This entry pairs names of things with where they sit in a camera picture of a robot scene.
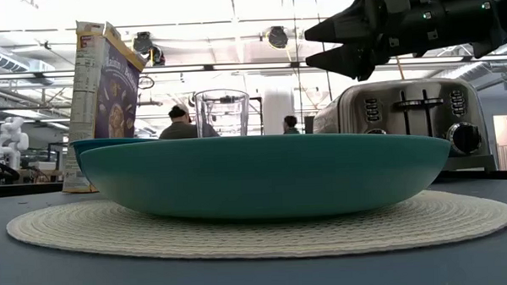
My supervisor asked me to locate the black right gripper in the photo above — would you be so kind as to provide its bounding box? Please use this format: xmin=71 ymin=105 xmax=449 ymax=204
xmin=302 ymin=0 xmax=507 ymax=83

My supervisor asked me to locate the purple raisin bran cereal box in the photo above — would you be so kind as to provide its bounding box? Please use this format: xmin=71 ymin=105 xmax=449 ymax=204
xmin=57 ymin=18 xmax=153 ymax=195

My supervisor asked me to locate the stainless steel toaster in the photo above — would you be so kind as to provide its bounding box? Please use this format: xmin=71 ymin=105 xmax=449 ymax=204
xmin=311 ymin=75 xmax=497 ymax=178

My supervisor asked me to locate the person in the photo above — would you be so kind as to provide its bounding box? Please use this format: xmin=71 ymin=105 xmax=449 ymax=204
xmin=157 ymin=101 xmax=221 ymax=140
xmin=282 ymin=114 xmax=301 ymax=135

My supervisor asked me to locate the white pillar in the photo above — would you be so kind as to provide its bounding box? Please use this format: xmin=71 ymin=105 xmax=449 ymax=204
xmin=261 ymin=76 xmax=297 ymax=136

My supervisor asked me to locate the clear drinking glass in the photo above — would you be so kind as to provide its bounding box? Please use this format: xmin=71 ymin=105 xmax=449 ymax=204
xmin=194 ymin=88 xmax=253 ymax=140

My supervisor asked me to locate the teal round plate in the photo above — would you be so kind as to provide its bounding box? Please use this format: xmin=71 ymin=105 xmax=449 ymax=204
xmin=78 ymin=128 xmax=455 ymax=227

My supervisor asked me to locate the cream woven round placemat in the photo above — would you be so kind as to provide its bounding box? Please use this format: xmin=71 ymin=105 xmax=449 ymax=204
xmin=4 ymin=186 xmax=507 ymax=269

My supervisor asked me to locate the small teal bowl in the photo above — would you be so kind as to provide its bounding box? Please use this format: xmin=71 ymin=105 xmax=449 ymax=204
xmin=70 ymin=135 xmax=162 ymax=171

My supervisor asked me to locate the white robot figure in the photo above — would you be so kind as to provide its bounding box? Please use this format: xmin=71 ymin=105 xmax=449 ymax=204
xmin=0 ymin=115 xmax=30 ymax=172

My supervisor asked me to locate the black ceiling cord reel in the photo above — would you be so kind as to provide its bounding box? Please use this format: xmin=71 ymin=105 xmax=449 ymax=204
xmin=131 ymin=30 xmax=155 ymax=54
xmin=267 ymin=25 xmax=290 ymax=50

